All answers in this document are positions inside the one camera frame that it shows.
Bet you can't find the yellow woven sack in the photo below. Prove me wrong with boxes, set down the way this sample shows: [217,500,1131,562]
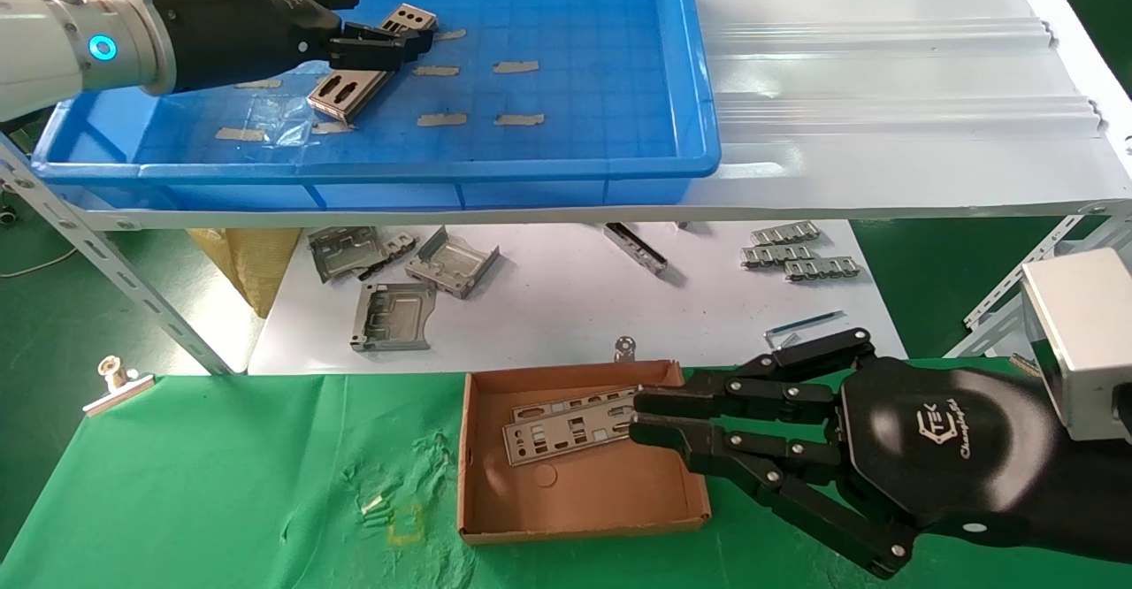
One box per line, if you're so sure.
[184,227,303,318]

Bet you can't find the grey stamped metal bracket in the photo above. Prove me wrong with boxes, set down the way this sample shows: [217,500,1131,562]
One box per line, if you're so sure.
[307,226,418,286]

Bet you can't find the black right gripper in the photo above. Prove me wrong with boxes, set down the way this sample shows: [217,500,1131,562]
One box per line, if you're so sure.
[629,364,1132,581]

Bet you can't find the thin teal metal rod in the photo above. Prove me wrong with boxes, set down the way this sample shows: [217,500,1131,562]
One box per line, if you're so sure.
[764,310,846,343]

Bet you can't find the white metal shelf rack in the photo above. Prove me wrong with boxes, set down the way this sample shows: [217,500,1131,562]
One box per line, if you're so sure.
[49,0,1132,233]

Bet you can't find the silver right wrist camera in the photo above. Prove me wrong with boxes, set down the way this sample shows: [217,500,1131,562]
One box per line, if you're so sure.
[1020,248,1132,442]

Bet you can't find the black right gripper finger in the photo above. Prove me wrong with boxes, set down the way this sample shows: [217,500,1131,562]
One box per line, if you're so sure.
[631,327,878,426]

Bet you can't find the grey embossed metal plate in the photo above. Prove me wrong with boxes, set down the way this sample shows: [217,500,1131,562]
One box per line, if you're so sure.
[350,282,438,353]

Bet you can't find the silver slotted connector strip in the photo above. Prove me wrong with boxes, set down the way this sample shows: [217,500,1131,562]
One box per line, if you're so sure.
[740,244,816,270]
[750,221,822,247]
[784,256,861,283]

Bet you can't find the narrow dark metal channel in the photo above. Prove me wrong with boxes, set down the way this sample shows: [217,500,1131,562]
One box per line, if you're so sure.
[603,222,669,277]

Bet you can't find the grey perforated angle post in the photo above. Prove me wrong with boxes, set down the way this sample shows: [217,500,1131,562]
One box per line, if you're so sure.
[962,203,1132,360]
[0,134,233,376]

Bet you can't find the thin white floor cable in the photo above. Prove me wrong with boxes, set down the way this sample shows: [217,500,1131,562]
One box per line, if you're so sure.
[0,247,80,279]

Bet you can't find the silver perforated io shield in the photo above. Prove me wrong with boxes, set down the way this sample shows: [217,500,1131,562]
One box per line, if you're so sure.
[307,3,439,123]
[501,394,642,467]
[510,386,642,424]

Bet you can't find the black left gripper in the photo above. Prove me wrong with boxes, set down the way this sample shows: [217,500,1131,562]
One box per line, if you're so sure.
[150,0,435,96]

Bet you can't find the green table cloth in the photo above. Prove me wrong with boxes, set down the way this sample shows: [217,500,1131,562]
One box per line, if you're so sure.
[0,357,1132,589]

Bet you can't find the white board sheet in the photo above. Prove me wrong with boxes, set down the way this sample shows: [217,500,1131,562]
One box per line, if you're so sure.
[248,220,907,376]

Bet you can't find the blue plastic tray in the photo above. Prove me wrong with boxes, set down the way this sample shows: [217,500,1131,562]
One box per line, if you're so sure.
[31,0,722,212]

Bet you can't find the brown cardboard box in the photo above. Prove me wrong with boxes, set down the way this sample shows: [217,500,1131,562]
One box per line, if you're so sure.
[456,359,712,547]

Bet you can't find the grey folded metal tray part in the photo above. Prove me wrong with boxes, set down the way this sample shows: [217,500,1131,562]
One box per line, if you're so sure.
[404,226,501,301]

